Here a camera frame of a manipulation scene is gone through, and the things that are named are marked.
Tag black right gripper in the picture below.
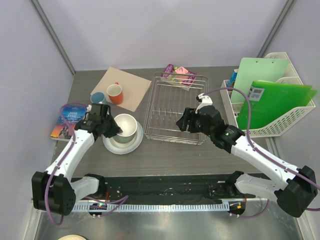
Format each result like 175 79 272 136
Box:
176 107 214 138

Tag orange white ceramic bowl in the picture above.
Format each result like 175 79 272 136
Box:
114 113 138 139

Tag metal wire dish rack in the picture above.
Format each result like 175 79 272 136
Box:
143 72 209 145

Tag blue plastic cup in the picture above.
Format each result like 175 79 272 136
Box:
90 91 108 105

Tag orange ceramic mug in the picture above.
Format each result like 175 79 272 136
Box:
106 82 124 105

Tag green ceramic bowl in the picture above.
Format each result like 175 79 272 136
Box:
113 132 137 144

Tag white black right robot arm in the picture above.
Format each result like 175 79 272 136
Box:
176 105 318 218

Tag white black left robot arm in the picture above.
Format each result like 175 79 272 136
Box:
31 103 122 216

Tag blue Jane Eyre book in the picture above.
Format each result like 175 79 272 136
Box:
50 104 87 142

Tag pink cube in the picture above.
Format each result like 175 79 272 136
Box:
174 66 189 75

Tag purple paperback book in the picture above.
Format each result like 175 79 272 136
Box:
160 64 197 91

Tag blue white carton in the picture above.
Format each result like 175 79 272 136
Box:
226 68 239 89

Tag bright green plastic folder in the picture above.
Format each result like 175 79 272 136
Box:
247 80 318 130

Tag white plastic file organizer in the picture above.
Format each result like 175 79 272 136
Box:
220 61 316 138

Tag light green clipboard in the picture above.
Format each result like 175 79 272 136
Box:
233 57 290 95

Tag cream round plate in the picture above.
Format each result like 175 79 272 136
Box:
58 234 86 240

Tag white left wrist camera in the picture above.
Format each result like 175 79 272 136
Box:
86 104 92 112

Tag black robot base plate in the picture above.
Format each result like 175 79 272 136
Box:
71 172 256 204

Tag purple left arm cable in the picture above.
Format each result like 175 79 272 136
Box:
44 102 130 226

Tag white slotted cable duct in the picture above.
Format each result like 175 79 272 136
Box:
72 201 230 213

